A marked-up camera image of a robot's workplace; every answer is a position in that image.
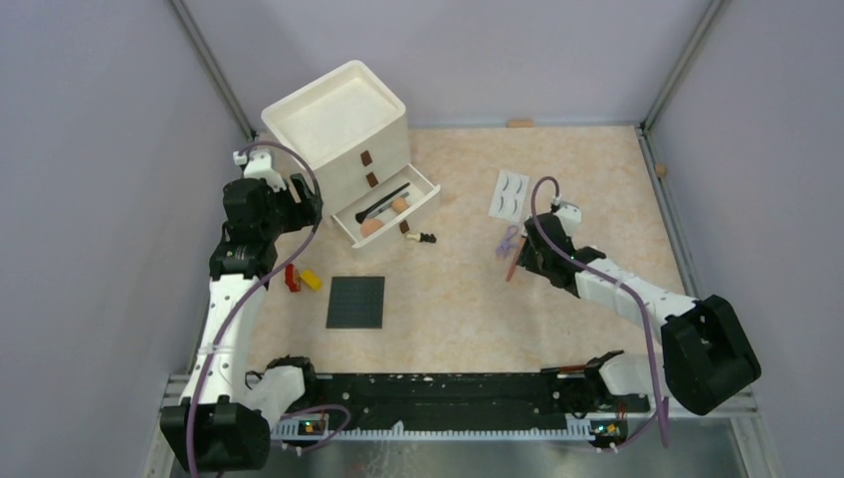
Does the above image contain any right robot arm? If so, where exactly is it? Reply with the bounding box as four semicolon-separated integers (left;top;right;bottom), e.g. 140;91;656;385
517;205;762;416

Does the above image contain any white bottom drawer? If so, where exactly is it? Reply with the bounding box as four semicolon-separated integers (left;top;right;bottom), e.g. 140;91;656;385
332;164;442;256

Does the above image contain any round peach powder puff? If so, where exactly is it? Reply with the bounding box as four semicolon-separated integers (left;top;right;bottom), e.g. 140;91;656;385
360;218;384;238

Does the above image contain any yellow toy block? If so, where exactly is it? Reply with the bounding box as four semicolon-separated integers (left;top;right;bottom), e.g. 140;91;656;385
300;269;322;291

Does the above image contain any dark grey studded baseplate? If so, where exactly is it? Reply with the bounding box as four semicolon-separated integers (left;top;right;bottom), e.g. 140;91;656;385
325;276;385;330

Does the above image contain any red owl toy block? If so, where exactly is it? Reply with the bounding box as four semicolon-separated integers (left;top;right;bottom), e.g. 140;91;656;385
284;264;302;293

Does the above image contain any wooden block at wall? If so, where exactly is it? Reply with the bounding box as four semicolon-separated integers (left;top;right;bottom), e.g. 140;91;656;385
506;119;534;128

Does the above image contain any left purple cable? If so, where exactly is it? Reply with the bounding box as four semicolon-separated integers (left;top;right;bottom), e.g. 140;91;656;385
186;139;352;478

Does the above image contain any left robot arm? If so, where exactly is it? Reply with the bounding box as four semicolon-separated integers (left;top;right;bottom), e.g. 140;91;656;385
159;140;322;477

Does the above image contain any white drawer organizer cabinet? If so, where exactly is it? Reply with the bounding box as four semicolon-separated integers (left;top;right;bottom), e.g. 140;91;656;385
261;60;411;216

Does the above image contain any purple eyelash curler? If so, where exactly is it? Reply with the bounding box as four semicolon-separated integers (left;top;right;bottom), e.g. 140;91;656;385
495;225;521;258

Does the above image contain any false eyelashes card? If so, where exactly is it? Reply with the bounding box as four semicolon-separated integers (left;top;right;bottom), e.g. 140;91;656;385
488;170;530;223

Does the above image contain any black makeup brush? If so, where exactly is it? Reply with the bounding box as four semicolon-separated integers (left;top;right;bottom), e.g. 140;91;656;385
354;182;410;224

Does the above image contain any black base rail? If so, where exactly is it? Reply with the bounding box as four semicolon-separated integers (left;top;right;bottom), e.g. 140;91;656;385
292;368;651;432

